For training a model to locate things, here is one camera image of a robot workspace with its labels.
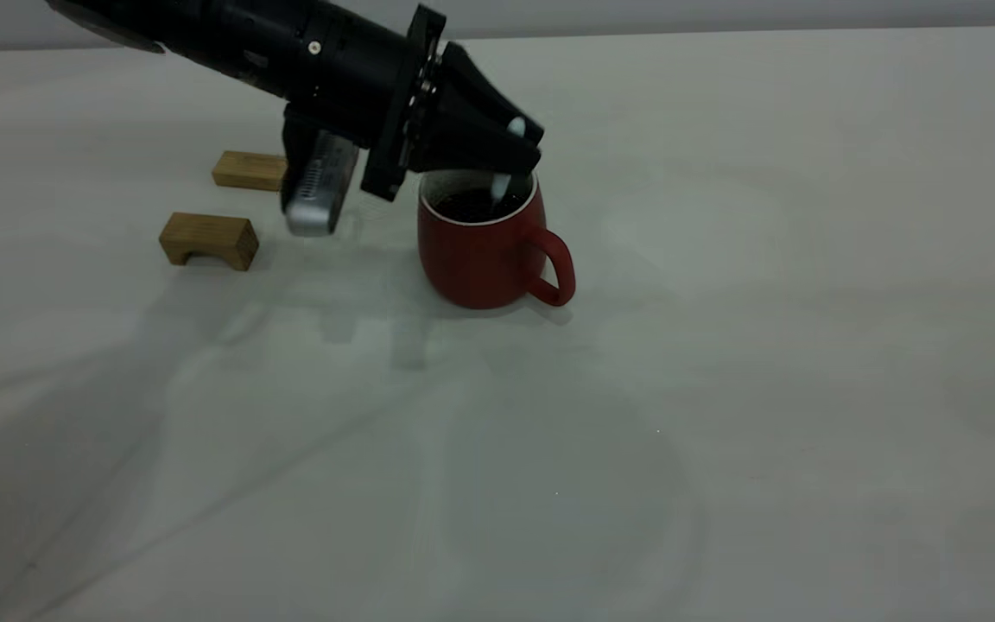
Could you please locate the red ceramic cup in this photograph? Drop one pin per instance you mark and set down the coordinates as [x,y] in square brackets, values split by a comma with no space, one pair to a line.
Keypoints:
[480,259]

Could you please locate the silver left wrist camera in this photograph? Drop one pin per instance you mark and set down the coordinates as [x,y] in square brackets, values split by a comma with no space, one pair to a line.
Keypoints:
[320,194]

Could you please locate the flat wooden block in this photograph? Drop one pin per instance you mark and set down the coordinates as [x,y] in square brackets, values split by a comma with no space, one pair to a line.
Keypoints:
[243,170]

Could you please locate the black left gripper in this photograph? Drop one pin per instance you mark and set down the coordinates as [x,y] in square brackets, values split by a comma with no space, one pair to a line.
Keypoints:
[446,112]

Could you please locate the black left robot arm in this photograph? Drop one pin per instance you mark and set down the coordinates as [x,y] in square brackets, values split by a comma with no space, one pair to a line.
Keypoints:
[247,43]

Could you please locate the arched wooden block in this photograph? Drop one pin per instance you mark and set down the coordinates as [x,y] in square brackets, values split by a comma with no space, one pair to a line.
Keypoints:
[212,235]

